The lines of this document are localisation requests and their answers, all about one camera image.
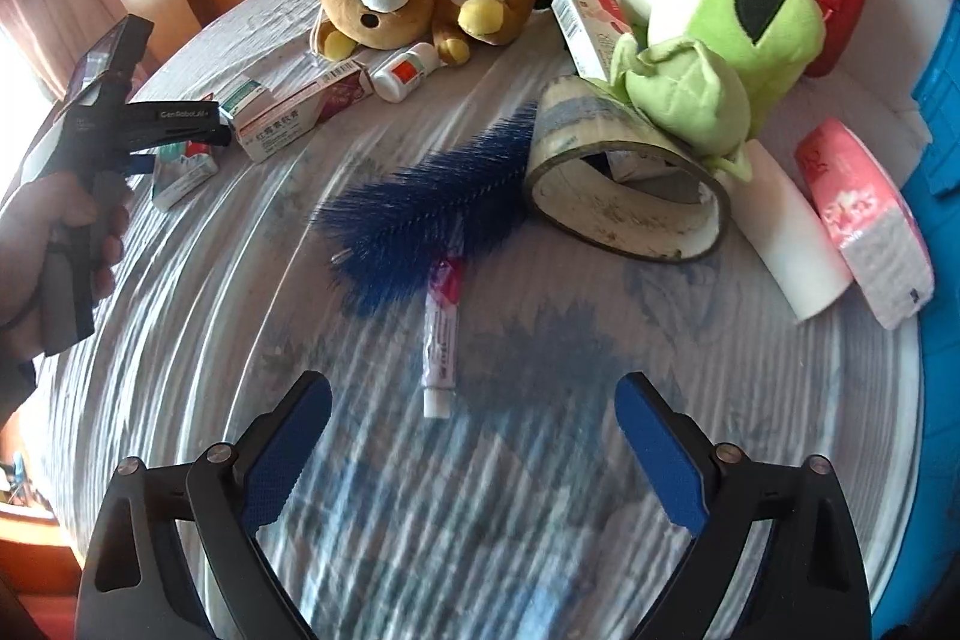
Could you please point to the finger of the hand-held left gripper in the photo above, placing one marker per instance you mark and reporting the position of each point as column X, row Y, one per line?
column 195, row 138
column 176, row 114

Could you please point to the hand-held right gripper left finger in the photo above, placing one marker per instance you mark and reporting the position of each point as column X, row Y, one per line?
column 289, row 452

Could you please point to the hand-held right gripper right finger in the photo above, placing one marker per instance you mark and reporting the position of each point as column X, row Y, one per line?
column 667, row 452

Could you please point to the red and teal medicine box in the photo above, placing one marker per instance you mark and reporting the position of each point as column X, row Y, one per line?
column 184, row 175

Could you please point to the blue plastic crate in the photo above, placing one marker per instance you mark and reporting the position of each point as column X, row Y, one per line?
column 937, row 100

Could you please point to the person's left hand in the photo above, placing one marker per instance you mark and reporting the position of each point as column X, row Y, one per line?
column 22, row 265

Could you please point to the teal and white medicine box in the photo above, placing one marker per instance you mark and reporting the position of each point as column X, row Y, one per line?
column 247, row 96

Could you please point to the magenta and white medicine box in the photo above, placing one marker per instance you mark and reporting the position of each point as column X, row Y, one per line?
column 300, row 111

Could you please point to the red and white ointment tube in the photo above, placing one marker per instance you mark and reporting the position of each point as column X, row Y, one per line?
column 442, row 332

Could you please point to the white pill bottle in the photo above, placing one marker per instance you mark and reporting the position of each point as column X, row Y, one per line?
column 405, row 74

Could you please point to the blue bottle brush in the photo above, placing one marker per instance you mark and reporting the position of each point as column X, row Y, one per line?
column 420, row 197

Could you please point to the pink tissue pack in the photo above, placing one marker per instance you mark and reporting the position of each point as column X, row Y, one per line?
column 870, row 227

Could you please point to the wide tape roll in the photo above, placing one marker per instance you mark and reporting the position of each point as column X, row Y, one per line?
column 592, row 123

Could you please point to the red and white box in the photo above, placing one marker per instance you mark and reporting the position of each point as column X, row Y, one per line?
column 589, row 21

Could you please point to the green frog plush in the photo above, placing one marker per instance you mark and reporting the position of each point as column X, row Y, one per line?
column 712, row 33

